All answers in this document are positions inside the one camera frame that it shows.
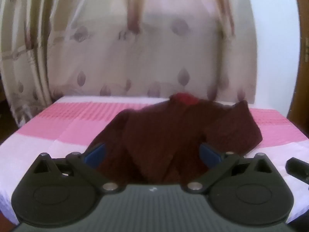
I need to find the pink and white bed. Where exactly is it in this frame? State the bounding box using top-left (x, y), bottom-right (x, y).
top-left (0, 95), bottom-right (309, 226)

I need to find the beige leaf print curtain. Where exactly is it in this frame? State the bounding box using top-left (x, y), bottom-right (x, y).
top-left (46, 0), bottom-right (257, 103)

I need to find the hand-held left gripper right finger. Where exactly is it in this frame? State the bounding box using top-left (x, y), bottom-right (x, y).
top-left (186, 143), bottom-right (273, 194)

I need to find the brown wooden door frame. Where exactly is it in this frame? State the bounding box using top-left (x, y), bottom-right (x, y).
top-left (287, 0), bottom-right (309, 137)

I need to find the dark maroon towel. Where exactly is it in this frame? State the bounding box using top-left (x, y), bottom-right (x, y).
top-left (88, 92), bottom-right (263, 184)

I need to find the striped beige curtain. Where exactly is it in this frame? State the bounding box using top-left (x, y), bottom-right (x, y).
top-left (0, 0), bottom-right (81, 127)

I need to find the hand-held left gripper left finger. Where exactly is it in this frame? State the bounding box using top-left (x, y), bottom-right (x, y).
top-left (32, 143), bottom-right (121, 194)

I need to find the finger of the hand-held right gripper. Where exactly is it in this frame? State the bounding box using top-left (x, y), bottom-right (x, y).
top-left (285, 157), bottom-right (309, 183)

